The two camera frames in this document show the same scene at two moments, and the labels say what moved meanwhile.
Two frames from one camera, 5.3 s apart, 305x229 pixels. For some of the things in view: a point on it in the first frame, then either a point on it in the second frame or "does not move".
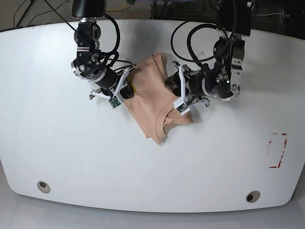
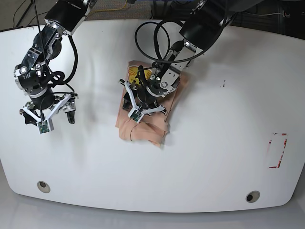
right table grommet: (252, 196) does not move
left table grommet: (43, 187) does not move
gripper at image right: (192, 89) -> (142, 98)
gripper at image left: (110, 83) -> (47, 105)
